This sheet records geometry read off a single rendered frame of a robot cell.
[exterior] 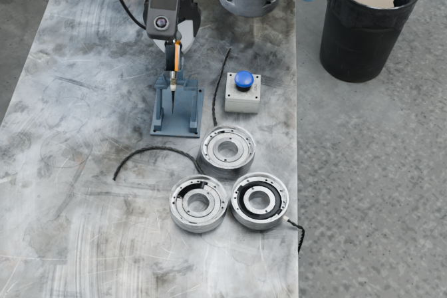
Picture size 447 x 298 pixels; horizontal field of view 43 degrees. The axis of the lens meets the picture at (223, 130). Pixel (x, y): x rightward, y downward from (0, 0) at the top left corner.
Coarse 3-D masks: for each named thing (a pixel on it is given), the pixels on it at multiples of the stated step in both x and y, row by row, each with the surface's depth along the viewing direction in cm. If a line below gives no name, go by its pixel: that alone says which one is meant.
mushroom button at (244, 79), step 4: (240, 72) 115; (244, 72) 115; (248, 72) 115; (236, 76) 114; (240, 76) 114; (244, 76) 114; (248, 76) 114; (252, 76) 114; (236, 80) 113; (240, 80) 113; (244, 80) 113; (248, 80) 113; (252, 80) 114; (240, 84) 113; (244, 84) 113; (248, 84) 113
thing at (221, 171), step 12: (216, 132) 111; (228, 132) 111; (240, 132) 111; (204, 144) 109; (216, 144) 109; (228, 144) 111; (240, 144) 109; (252, 144) 109; (204, 156) 106; (216, 156) 107; (240, 156) 108; (252, 156) 106; (216, 168) 105; (228, 168) 104; (240, 168) 105
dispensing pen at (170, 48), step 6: (168, 42) 101; (174, 42) 100; (168, 48) 99; (174, 48) 99; (168, 54) 99; (174, 54) 99; (168, 60) 99; (174, 60) 99; (168, 66) 100; (174, 66) 100; (174, 72) 101; (174, 78) 102; (174, 84) 102; (174, 90) 103
